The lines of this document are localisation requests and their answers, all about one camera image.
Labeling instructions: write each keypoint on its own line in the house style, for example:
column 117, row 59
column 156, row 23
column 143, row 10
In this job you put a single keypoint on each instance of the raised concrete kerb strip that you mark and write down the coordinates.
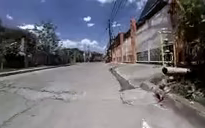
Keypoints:
column 20, row 71

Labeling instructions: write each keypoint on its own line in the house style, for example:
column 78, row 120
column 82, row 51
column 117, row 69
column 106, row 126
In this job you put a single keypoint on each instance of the grey cracked concrete road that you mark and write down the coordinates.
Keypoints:
column 83, row 87

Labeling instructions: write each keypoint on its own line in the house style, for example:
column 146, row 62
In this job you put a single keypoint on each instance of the leafy tree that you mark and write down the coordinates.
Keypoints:
column 196, row 26

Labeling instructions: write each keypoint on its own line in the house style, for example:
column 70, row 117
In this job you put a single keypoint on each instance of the white metal frame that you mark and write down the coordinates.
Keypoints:
column 163, row 46

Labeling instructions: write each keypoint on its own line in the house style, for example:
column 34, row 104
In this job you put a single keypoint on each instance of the dark utility pole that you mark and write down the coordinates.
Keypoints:
column 109, row 40

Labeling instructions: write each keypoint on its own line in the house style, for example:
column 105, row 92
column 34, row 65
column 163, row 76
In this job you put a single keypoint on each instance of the orange and grey building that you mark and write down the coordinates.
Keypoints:
column 146, row 36

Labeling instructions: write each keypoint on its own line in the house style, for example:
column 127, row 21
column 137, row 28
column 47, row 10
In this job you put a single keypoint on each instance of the pale concrete pipe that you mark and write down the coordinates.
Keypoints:
column 175, row 70

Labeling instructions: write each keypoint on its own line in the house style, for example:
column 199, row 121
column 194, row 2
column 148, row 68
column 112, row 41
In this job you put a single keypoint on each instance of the dark boundary wall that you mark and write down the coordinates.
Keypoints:
column 36, row 60

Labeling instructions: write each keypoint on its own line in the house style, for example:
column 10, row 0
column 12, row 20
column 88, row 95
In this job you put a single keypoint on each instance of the distant buildings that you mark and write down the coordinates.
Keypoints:
column 95, row 56

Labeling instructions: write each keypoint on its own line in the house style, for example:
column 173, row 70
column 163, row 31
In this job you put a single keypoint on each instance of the raised concrete pavement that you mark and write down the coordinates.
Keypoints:
column 136, row 71

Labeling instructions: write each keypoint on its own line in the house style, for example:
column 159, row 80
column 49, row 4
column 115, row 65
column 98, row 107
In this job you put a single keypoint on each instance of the group of trees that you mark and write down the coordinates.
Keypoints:
column 45, row 37

